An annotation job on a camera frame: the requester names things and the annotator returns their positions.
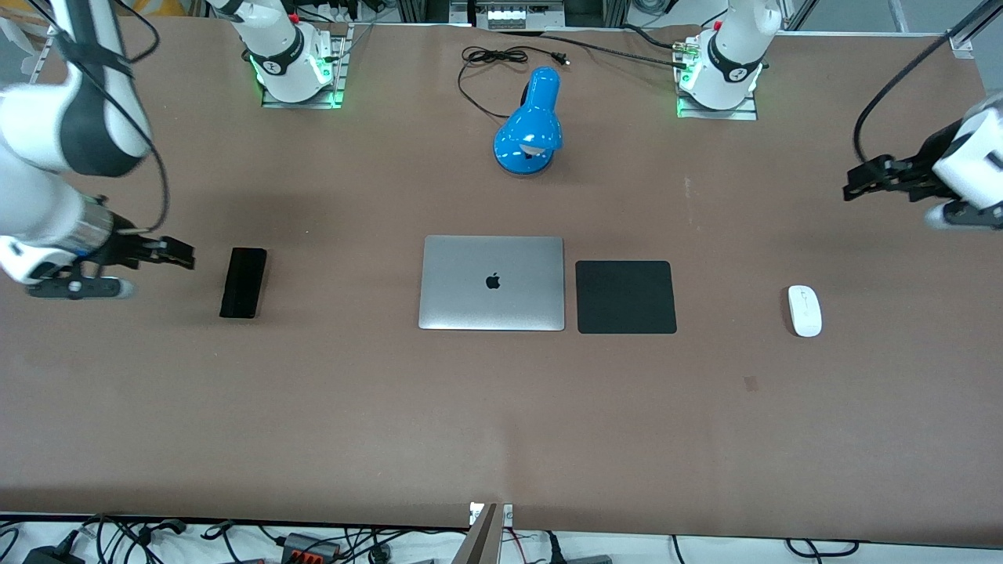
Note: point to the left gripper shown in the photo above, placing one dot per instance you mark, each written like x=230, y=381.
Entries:
x=921, y=163

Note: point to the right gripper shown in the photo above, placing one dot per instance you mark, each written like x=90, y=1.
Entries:
x=127, y=245

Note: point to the black smartphone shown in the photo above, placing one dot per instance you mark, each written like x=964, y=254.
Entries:
x=243, y=282

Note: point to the white computer mouse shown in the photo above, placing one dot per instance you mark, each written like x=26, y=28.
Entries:
x=805, y=312

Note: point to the black mouse pad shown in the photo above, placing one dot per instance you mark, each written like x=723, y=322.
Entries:
x=625, y=298

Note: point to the yellow bag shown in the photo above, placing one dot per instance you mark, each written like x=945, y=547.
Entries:
x=176, y=6

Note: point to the black adapter with orange plugs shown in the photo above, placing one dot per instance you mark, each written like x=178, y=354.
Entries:
x=302, y=542

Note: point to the silver closed laptop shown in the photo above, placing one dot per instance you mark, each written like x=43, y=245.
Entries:
x=491, y=283

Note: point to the black power adapter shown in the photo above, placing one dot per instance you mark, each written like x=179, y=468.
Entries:
x=47, y=558

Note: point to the blue desk lamp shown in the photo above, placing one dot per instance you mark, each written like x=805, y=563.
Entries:
x=529, y=129

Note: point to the brown table cover mat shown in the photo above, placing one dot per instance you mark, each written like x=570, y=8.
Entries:
x=501, y=407

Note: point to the white power strip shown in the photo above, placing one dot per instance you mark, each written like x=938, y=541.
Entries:
x=525, y=17

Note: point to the black power plug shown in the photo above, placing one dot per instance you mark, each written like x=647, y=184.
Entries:
x=555, y=548

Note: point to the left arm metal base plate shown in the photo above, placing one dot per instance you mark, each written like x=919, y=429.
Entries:
x=717, y=113

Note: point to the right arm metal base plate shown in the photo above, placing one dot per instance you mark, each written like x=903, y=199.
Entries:
x=341, y=74

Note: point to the aluminium frame rack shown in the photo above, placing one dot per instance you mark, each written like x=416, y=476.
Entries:
x=423, y=9

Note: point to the grey aluminium camera post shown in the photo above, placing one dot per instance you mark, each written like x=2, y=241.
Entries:
x=486, y=540

